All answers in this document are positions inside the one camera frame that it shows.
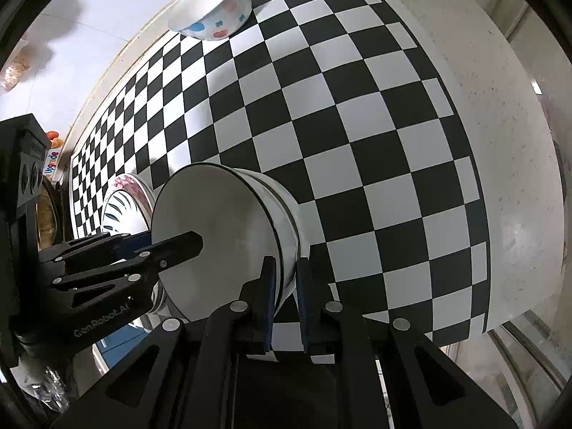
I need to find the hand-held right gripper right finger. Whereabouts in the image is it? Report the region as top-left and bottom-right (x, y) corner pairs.
(295, 257), (523, 429)

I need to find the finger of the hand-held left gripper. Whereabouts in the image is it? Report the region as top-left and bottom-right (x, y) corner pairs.
(50, 231), (205, 318)
(38, 232), (153, 266)

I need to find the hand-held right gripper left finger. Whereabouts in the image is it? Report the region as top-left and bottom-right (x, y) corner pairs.
(49, 256), (280, 429)

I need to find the black striped white plate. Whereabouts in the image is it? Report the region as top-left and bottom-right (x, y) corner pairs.
(102, 183), (153, 238)

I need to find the white bowl with dark rim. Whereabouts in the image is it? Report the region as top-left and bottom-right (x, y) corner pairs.
(151, 163), (301, 325)

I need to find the pink floral plate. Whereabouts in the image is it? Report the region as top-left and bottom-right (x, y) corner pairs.
(107, 172), (156, 233)

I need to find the polka dot bowl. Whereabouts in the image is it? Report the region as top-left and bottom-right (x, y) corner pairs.
(167, 0), (253, 42)

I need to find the black frying pan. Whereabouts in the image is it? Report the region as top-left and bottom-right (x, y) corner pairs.
(38, 182), (68, 251)

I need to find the blue cabinet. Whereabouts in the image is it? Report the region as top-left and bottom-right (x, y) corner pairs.
(95, 321), (150, 373)

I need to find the clear plastic bag with fruit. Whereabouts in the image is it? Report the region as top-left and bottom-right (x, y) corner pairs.
(0, 40), (33, 94)

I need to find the black white checkered tablecloth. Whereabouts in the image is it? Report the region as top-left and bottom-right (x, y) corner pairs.
(69, 0), (490, 354)

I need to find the colourful lettering wall sticker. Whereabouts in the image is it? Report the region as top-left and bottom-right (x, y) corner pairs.
(43, 149), (61, 182)

